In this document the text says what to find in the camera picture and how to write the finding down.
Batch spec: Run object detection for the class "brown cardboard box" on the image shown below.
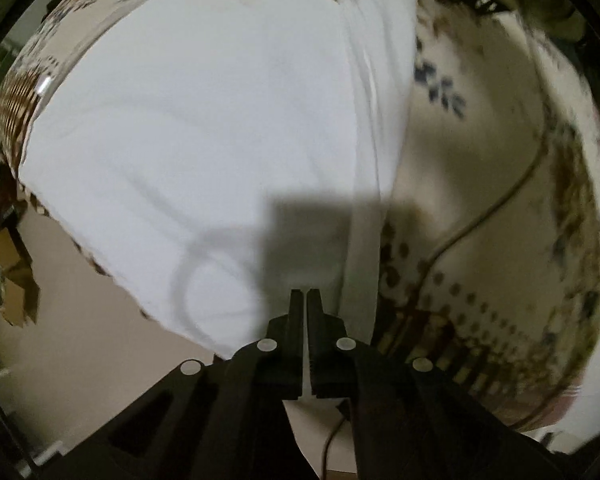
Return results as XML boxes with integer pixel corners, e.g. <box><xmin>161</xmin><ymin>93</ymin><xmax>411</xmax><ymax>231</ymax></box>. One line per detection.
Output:
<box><xmin>0</xmin><ymin>227</ymin><xmax>41</xmax><ymax>328</ymax></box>

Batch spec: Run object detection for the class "white t-shirt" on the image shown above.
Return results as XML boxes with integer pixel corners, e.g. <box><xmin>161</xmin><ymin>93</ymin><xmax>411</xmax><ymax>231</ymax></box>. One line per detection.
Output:
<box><xmin>17</xmin><ymin>0</ymin><xmax>416</xmax><ymax>361</ymax></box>

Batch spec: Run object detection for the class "patterned cream blanket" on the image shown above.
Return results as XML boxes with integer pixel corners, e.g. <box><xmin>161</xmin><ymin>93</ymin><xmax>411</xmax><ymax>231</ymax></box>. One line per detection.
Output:
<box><xmin>0</xmin><ymin>0</ymin><xmax>600</xmax><ymax>432</ymax></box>

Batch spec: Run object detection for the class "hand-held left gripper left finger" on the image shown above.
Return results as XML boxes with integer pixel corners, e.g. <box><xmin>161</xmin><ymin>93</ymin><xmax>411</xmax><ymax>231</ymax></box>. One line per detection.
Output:
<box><xmin>40</xmin><ymin>289</ymin><xmax>321</xmax><ymax>480</ymax></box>

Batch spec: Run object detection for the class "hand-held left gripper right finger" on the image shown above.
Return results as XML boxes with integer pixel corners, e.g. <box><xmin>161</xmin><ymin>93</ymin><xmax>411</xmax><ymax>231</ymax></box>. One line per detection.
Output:
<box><xmin>306</xmin><ymin>289</ymin><xmax>571</xmax><ymax>480</ymax></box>

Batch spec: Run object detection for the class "thin black cable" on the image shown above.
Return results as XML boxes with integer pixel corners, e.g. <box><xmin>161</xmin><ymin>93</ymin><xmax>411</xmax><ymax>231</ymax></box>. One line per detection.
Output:
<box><xmin>320</xmin><ymin>407</ymin><xmax>348</xmax><ymax>478</ymax></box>

